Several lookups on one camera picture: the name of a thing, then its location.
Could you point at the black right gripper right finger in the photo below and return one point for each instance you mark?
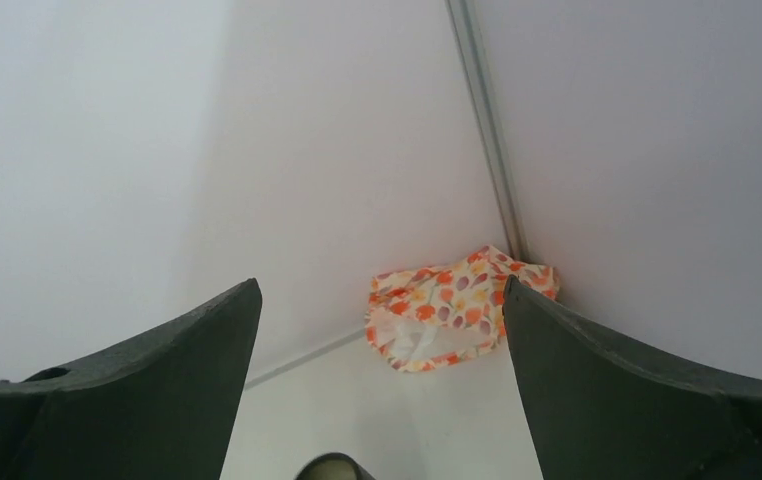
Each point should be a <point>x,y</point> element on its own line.
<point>602,405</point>

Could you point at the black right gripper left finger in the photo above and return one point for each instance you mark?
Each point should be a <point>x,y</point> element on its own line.
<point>159,405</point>

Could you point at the dark cylindrical vase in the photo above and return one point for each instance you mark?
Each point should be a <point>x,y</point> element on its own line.
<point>333,466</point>

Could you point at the orange floral fabric bag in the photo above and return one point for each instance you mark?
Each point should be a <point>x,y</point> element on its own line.
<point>431,317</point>

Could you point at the aluminium corner frame profile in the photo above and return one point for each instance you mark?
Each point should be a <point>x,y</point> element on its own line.
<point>473,55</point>

